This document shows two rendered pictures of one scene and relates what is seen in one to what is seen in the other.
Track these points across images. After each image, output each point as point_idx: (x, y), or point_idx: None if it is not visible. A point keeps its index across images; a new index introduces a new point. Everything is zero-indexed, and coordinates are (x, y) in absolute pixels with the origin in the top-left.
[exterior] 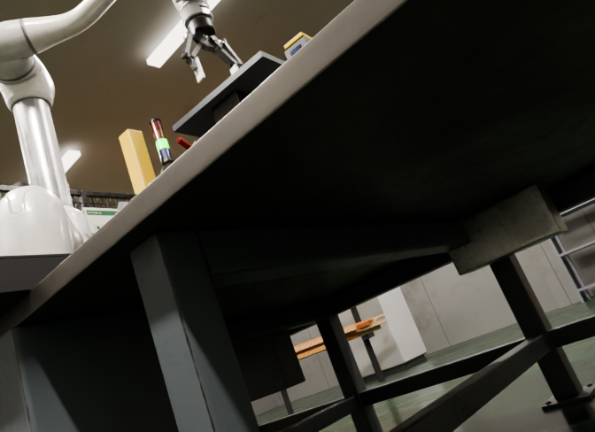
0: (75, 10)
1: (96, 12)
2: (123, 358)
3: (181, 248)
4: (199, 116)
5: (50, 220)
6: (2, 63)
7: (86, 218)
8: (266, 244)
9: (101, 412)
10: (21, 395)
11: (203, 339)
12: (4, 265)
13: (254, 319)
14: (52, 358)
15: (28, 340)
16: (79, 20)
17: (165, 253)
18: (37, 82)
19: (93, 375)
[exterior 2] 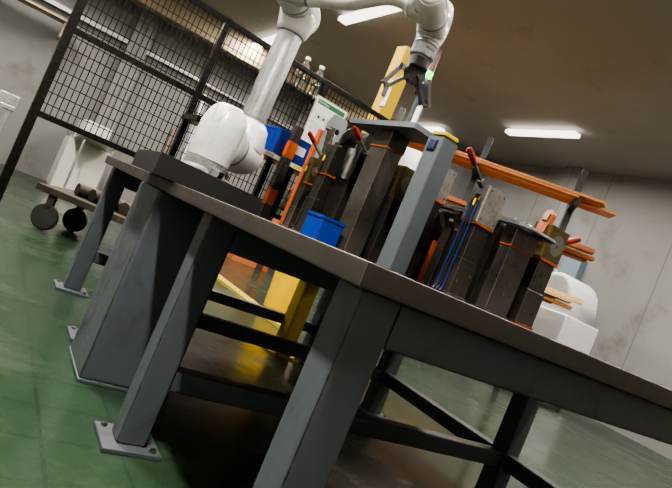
0: None
1: (356, 7)
2: None
3: (221, 230)
4: (368, 126)
5: (226, 137)
6: (284, 1)
7: (266, 136)
8: (279, 255)
9: (173, 260)
10: (143, 225)
11: (196, 278)
12: (170, 162)
13: None
14: (168, 218)
15: (163, 202)
16: (344, 4)
17: (209, 228)
18: (302, 22)
19: (182, 240)
